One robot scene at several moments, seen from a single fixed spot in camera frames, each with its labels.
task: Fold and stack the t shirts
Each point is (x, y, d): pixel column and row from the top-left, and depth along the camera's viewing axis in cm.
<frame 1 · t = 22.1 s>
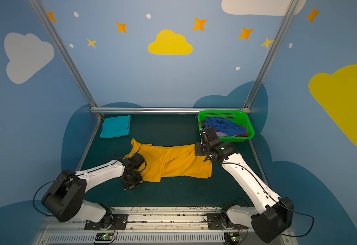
left hand: (141, 186, 85), fingers closed
right hand: (200, 145, 79), fingers closed
yellow printed t-shirt: (178, 161, 88), point 10 cm above the table
green plastic laundry basket: (238, 117, 114), point 8 cm above the table
blue t-shirt: (225, 126, 106), point 9 cm above the table
red t-shirt: (244, 135, 106), point 5 cm above the table
folded teal t-shirt: (115, 126, 117), on the table

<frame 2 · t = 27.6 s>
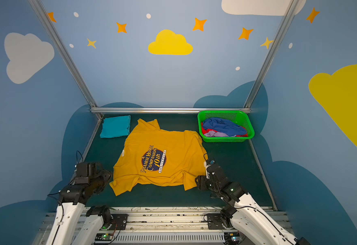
left hand: (112, 173, 77), fingers open
right hand: (201, 177, 80), fingers open
yellow printed t-shirt: (159, 157, 100), on the table
the other named things where they were.

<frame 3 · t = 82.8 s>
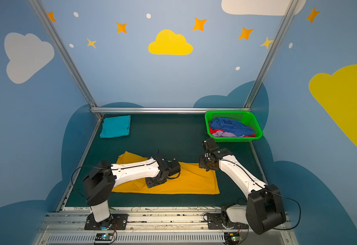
left hand: (158, 184, 83), fingers open
right hand: (204, 162, 86), fingers open
yellow printed t-shirt: (193, 179, 91), on the table
green plastic laundry basket: (245, 116, 116), point 6 cm above the table
red t-shirt: (213, 130, 103), point 9 cm above the table
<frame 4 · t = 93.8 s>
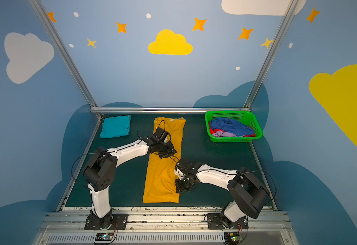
left hand: (178, 152, 90), fingers open
right hand: (178, 190, 83), fingers closed
yellow printed t-shirt: (159, 184, 88), on the table
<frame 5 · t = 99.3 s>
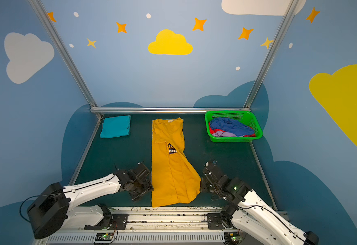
left hand: (152, 194, 81), fingers open
right hand: (202, 181, 76), fingers closed
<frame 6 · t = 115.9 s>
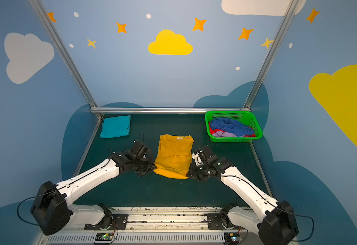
left hand: (159, 167, 80), fingers closed
right hand: (187, 173, 78), fingers closed
yellow printed t-shirt: (174, 156, 98), point 2 cm above the table
